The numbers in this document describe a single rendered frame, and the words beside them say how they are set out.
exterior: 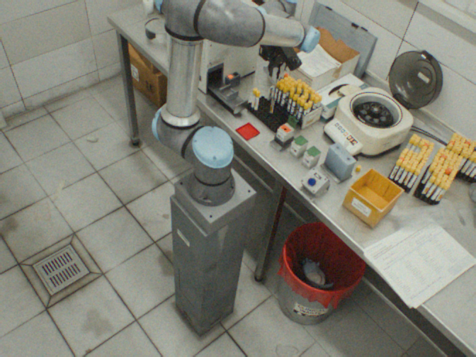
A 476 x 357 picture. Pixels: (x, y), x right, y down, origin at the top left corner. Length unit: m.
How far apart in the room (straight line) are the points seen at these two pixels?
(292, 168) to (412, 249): 0.49
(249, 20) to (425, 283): 0.94
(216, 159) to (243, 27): 0.39
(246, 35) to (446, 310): 0.99
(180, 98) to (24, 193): 1.69
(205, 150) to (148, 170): 1.52
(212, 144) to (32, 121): 2.03
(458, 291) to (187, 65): 1.06
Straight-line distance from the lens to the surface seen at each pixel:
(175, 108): 1.34
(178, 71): 1.26
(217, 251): 1.65
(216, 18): 1.10
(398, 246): 1.61
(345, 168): 1.66
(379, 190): 1.70
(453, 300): 1.60
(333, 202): 1.65
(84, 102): 3.28
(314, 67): 2.06
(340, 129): 1.83
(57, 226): 2.67
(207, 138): 1.34
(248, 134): 1.79
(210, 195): 1.44
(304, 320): 2.30
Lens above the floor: 2.15
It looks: 51 degrees down
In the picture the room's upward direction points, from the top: 7 degrees clockwise
